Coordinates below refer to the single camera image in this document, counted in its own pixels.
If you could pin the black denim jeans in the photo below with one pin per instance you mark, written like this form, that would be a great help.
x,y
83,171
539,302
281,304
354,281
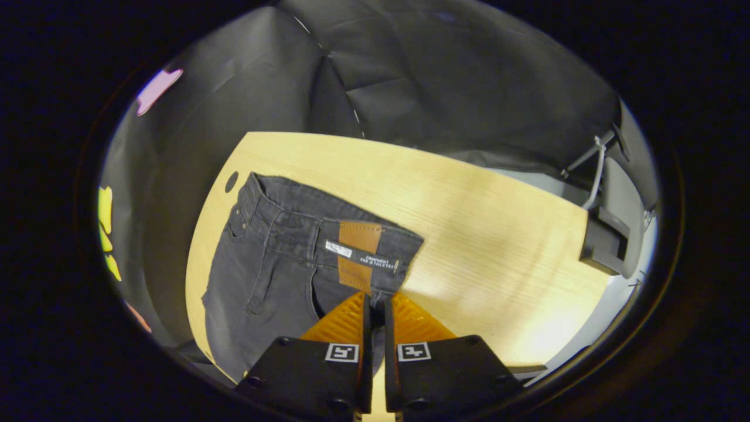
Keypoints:
x,y
263,275

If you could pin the black box device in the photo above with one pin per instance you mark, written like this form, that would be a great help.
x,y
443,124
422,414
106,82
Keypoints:
x,y
600,243

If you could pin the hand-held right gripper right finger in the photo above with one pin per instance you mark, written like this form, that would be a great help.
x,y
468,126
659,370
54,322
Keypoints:
x,y
389,381

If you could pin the black backdrop cloth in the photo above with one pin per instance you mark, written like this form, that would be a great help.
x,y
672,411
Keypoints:
x,y
439,70

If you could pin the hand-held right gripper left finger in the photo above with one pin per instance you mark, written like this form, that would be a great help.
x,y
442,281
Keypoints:
x,y
367,381

